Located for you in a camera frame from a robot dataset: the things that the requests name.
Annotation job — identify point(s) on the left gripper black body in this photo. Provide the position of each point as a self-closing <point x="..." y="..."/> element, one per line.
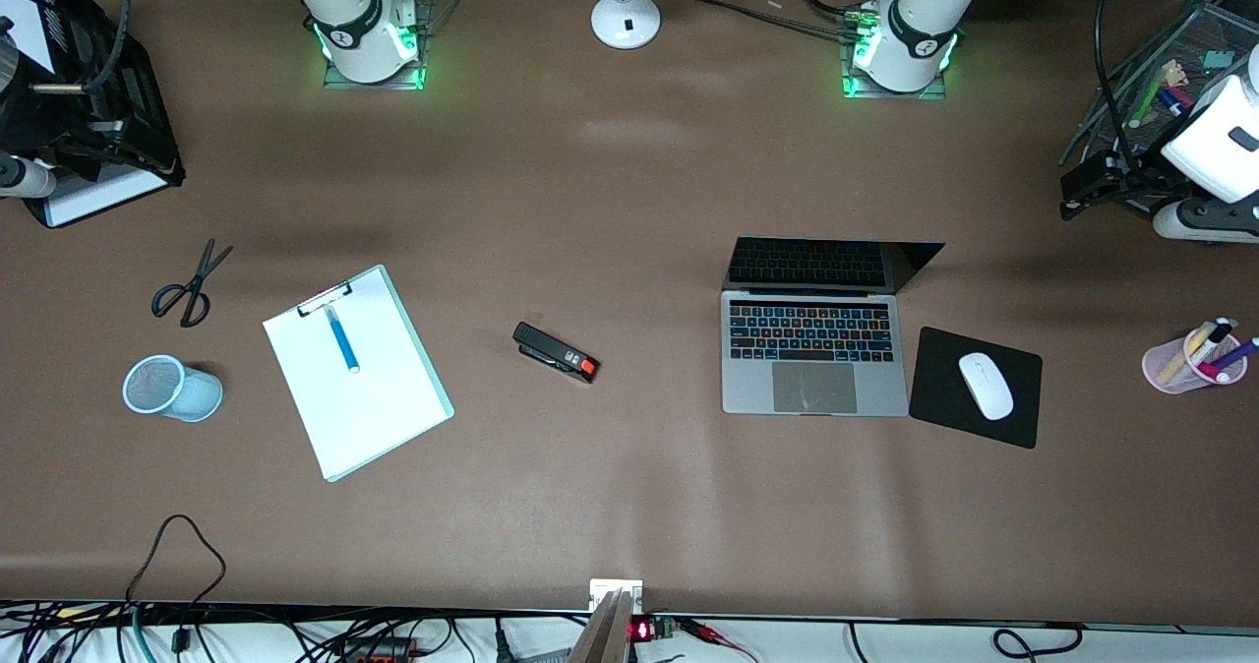
<point x="1127" y="173"/>

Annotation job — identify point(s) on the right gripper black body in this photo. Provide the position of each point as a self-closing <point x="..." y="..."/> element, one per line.
<point x="29" y="115"/>

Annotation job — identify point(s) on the silver grey laptop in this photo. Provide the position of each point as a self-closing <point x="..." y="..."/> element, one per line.
<point x="816" y="388"/>

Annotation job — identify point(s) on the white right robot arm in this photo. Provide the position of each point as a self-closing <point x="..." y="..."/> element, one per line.
<point x="359" y="29"/>

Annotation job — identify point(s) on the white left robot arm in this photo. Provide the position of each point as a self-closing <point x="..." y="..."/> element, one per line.
<point x="920" y="33"/>

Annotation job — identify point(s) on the small blue marker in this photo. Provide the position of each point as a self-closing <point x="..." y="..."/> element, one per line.
<point x="1172" y="100"/>

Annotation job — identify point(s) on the white marker with black cap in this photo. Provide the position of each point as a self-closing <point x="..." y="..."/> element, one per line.
<point x="1218" y="330"/>

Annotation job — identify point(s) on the pink marker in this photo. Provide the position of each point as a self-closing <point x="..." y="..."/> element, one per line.
<point x="1222" y="376"/>

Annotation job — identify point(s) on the black document tray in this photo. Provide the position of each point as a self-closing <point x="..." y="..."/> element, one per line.
<point x="148" y="122"/>

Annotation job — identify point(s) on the green pen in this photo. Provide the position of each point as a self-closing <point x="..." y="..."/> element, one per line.
<point x="1151" y="97"/>

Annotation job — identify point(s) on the white paper sheet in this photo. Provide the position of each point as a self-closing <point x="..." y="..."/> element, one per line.
<point x="103" y="196"/>
<point x="25" y="33"/>

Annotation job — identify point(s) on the beige eraser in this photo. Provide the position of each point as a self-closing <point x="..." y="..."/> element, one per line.
<point x="1177" y="73"/>

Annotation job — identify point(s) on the teal sticky note pad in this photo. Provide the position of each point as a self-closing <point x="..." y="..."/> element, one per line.
<point x="1218" y="59"/>

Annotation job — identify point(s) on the pink mesh pen cup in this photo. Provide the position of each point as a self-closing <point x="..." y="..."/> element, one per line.
<point x="1161" y="366"/>

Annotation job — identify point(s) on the yellow highlighter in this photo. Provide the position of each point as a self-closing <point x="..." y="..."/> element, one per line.
<point x="1180" y="356"/>

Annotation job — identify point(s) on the purple pen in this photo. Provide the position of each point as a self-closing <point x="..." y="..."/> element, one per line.
<point x="1241" y="353"/>

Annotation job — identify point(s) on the white computer mouse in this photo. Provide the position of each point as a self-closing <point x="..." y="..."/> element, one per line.
<point x="987" y="386"/>

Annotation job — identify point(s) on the black scissors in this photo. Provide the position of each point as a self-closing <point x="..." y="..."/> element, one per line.
<point x="192" y="289"/>

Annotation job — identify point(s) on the black mouse pad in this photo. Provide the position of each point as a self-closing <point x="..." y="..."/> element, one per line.
<point x="944" y="397"/>

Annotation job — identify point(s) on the light blue mesh cup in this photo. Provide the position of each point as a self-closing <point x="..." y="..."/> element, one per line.
<point x="182" y="392"/>

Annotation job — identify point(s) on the white clipboard paper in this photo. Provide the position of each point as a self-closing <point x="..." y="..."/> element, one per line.
<point x="374" y="417"/>

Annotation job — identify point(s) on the pale green clipboard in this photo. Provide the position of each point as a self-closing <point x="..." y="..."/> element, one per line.
<point x="438" y="402"/>

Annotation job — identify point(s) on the white round lamp base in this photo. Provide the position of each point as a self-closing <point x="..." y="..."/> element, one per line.
<point x="626" y="19"/>

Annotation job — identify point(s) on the black stapler with orange end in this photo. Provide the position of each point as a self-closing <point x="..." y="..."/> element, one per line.
<point x="551" y="351"/>

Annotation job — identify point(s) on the circuit board with red display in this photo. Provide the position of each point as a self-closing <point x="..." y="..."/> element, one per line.
<point x="654" y="629"/>

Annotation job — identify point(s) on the black and orange power strip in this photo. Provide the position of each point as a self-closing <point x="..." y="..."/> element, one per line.
<point x="379" y="651"/>

